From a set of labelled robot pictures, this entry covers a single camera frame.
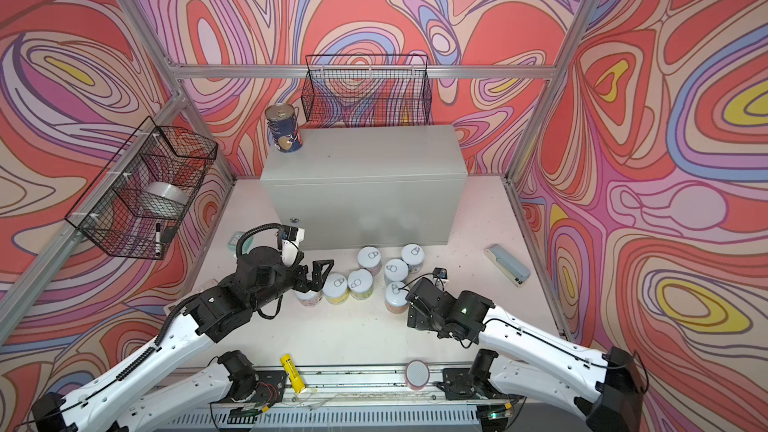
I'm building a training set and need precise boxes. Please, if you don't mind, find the back left pink can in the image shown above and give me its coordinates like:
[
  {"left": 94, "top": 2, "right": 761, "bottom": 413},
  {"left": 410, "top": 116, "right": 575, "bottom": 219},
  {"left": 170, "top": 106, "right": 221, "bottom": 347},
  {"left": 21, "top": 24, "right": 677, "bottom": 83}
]
[{"left": 357, "top": 246, "right": 382, "bottom": 276}]

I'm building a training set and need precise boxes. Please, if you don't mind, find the dark blue tin can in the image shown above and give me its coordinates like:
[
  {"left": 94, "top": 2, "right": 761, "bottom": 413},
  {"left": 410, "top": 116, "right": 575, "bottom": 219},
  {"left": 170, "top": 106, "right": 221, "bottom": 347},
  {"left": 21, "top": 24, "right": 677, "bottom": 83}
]
[{"left": 265, "top": 104, "right": 302, "bottom": 153}]

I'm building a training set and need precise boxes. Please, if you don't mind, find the back black wire basket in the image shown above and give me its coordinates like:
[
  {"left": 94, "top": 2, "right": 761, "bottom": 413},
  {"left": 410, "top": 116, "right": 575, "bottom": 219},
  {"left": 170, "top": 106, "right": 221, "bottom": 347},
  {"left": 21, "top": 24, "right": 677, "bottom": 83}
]
[{"left": 301, "top": 53, "right": 432, "bottom": 128}]

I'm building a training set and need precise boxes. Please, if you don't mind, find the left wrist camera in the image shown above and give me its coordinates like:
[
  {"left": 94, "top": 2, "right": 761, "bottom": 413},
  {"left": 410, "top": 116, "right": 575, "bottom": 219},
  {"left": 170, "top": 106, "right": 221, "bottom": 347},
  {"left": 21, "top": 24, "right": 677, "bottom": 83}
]
[{"left": 280, "top": 225, "right": 305, "bottom": 247}]

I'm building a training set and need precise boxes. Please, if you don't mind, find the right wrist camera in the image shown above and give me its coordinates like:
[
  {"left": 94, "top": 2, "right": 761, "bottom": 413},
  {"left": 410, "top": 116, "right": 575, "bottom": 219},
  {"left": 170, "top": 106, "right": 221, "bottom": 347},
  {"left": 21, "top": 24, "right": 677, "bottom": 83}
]
[{"left": 432, "top": 267, "right": 448, "bottom": 281}]

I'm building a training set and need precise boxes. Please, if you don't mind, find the grey metal cabinet box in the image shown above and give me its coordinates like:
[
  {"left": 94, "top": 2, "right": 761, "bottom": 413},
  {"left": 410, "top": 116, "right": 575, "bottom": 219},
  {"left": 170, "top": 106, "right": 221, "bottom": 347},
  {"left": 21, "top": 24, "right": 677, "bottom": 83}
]
[{"left": 260, "top": 125, "right": 468, "bottom": 250}]

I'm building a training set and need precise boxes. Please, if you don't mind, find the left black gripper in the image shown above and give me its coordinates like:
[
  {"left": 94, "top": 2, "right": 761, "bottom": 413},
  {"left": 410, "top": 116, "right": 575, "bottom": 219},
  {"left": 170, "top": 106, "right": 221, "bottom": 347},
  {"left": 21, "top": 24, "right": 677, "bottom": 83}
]
[{"left": 247, "top": 251, "right": 335, "bottom": 316}]

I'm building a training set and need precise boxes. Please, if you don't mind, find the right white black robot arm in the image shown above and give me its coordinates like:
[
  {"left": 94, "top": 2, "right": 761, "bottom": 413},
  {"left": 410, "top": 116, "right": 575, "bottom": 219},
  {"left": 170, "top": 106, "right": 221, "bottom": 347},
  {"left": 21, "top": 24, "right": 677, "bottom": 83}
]
[{"left": 405, "top": 278, "right": 648, "bottom": 431}]

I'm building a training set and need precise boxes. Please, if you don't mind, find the pink tape roll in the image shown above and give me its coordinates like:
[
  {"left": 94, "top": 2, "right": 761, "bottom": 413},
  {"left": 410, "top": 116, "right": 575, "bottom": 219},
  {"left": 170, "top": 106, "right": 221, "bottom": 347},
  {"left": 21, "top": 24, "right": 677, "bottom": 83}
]
[{"left": 405, "top": 360, "right": 431, "bottom": 391}]

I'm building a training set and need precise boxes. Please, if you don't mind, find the yellow label can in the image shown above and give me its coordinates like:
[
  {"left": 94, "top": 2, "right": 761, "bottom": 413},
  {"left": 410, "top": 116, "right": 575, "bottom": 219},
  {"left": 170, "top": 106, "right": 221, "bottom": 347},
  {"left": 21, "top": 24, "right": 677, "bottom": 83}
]
[{"left": 322, "top": 273, "right": 349, "bottom": 305}]

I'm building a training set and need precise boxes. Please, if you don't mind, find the silver tape roll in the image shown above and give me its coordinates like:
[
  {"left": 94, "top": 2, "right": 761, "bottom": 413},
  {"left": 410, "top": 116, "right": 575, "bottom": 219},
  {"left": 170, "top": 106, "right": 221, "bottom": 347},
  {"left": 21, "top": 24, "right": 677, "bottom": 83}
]
[{"left": 140, "top": 181, "right": 189, "bottom": 220}]

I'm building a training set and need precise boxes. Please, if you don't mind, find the black wire basket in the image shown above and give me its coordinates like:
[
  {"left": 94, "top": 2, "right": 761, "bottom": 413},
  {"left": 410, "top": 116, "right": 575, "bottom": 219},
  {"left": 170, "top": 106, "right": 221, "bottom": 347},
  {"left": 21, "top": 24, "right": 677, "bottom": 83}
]
[
  {"left": 301, "top": 53, "right": 432, "bottom": 128},
  {"left": 65, "top": 117, "right": 218, "bottom": 260}
]

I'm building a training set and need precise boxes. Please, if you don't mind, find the yellow glue tube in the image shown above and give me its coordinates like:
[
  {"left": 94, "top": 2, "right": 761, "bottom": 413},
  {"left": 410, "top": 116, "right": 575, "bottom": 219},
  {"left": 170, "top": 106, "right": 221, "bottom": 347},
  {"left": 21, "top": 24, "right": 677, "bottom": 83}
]
[{"left": 280, "top": 353, "right": 306, "bottom": 394}]

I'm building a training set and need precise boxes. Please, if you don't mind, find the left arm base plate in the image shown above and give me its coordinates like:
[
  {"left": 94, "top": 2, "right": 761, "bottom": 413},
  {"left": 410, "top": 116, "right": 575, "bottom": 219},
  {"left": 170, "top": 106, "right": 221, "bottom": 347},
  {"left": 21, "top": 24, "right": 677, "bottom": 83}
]
[{"left": 215, "top": 368, "right": 288, "bottom": 406}]

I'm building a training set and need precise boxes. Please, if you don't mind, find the black marker pen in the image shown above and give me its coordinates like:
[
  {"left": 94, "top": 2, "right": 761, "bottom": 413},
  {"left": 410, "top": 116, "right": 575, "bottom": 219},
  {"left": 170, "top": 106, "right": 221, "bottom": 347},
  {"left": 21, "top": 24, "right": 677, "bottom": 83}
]
[{"left": 154, "top": 222, "right": 163, "bottom": 258}]

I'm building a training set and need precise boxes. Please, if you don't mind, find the green label can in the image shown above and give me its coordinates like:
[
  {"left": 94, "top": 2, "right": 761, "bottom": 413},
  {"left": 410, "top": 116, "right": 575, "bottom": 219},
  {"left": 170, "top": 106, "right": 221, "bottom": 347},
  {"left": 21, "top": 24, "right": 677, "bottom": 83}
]
[{"left": 347, "top": 269, "right": 374, "bottom": 301}]

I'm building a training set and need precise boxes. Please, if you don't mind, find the white lid can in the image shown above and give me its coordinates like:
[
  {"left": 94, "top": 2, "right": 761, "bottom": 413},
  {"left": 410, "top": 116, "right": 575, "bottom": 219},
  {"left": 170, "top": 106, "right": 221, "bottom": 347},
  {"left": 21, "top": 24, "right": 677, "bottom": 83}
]
[
  {"left": 383, "top": 259, "right": 410, "bottom": 284},
  {"left": 401, "top": 243, "right": 426, "bottom": 273}
]

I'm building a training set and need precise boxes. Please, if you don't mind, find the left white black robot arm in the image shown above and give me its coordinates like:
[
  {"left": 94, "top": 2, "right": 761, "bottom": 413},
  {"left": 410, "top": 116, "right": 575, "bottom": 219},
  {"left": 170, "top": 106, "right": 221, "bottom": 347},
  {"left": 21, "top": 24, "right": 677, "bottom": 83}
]
[{"left": 31, "top": 223, "right": 334, "bottom": 431}]

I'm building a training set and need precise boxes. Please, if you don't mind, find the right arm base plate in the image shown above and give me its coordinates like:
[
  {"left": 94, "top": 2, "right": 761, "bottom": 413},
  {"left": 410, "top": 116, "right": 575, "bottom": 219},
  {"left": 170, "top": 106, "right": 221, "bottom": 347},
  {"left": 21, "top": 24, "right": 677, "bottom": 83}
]
[{"left": 436, "top": 368, "right": 510, "bottom": 400}]

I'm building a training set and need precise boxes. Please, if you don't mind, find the pink label can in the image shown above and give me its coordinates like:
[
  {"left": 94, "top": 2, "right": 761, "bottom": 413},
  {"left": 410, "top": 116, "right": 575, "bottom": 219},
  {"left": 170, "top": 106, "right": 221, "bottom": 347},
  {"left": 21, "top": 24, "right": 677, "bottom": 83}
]
[{"left": 294, "top": 291, "right": 323, "bottom": 307}]

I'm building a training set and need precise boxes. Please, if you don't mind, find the grey stapler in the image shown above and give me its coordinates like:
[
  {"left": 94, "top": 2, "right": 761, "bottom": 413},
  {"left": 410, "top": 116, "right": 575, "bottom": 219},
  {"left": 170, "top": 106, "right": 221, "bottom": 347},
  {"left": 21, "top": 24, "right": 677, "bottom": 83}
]
[{"left": 485, "top": 244, "right": 531, "bottom": 287}]

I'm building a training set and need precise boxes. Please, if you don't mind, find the left black wire basket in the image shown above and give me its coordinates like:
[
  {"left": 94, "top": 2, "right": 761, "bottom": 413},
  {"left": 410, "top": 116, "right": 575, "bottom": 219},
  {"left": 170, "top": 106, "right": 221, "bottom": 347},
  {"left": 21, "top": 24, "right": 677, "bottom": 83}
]
[{"left": 65, "top": 117, "right": 218, "bottom": 260}]

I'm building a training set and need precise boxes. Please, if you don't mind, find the center white lid can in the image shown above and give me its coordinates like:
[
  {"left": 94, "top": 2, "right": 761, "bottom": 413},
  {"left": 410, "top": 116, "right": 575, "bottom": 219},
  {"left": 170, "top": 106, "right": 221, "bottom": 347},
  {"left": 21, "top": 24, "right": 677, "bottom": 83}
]
[{"left": 383, "top": 259, "right": 410, "bottom": 284}]

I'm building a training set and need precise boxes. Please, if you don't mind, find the back right white lid can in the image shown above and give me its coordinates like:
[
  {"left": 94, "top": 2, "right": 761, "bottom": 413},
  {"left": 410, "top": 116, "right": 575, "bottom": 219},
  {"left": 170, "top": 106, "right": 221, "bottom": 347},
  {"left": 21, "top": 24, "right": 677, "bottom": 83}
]
[{"left": 401, "top": 243, "right": 426, "bottom": 273}]

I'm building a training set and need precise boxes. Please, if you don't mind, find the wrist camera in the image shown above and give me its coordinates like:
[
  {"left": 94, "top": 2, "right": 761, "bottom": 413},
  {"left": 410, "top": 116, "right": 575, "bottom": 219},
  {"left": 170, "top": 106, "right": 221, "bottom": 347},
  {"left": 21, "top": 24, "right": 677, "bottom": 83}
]
[
  {"left": 280, "top": 225, "right": 305, "bottom": 247},
  {"left": 432, "top": 267, "right": 448, "bottom": 281}
]

